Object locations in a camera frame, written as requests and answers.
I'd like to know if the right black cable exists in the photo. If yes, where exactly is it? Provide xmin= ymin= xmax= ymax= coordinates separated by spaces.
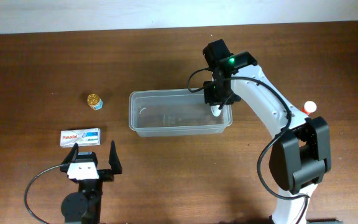
xmin=186 ymin=68 xmax=311 ymax=224

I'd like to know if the orange tube white cap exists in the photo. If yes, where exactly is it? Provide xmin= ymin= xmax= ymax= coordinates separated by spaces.
xmin=302 ymin=101 xmax=317 ymax=115

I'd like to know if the white translucent bottle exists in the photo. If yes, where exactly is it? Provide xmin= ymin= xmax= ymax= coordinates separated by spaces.
xmin=211 ymin=105 xmax=222 ymax=117

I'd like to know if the white Panadol box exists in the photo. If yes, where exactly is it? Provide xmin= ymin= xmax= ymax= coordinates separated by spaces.
xmin=60 ymin=128 xmax=101 ymax=148

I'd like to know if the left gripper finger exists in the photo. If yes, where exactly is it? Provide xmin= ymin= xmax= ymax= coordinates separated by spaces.
xmin=62 ymin=143 xmax=79 ymax=164
xmin=108 ymin=141 xmax=122 ymax=174

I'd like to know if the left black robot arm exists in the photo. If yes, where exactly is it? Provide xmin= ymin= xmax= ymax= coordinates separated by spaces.
xmin=60 ymin=141 xmax=122 ymax=223

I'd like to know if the left black cable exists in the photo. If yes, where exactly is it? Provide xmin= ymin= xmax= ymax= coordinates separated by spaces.
xmin=24 ymin=164 xmax=65 ymax=224

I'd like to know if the gold lid small jar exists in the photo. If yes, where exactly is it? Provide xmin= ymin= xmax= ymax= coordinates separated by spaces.
xmin=87 ymin=93 xmax=103 ymax=110

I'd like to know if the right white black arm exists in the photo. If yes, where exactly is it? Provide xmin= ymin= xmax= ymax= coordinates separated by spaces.
xmin=203 ymin=39 xmax=331 ymax=223

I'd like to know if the black cable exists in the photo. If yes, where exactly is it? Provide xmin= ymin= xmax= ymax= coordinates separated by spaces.
xmin=186 ymin=68 xmax=311 ymax=224
xmin=24 ymin=164 xmax=65 ymax=224

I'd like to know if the clear plastic container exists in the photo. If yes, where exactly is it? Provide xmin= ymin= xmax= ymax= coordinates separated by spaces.
xmin=129 ymin=89 xmax=232 ymax=137

